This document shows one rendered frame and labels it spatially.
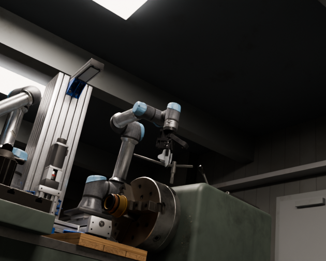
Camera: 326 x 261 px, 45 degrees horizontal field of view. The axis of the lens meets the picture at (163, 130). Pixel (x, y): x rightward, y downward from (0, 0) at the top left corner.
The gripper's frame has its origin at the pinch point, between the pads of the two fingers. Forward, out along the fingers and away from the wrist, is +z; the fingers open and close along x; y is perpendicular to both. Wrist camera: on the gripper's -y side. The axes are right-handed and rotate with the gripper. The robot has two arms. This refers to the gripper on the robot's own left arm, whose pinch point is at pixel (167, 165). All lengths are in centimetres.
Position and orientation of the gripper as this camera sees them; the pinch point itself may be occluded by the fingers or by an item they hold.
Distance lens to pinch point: 201.8
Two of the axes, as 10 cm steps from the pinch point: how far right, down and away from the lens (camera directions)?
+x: -2.8, -4.3, -8.6
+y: -9.4, -0.4, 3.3
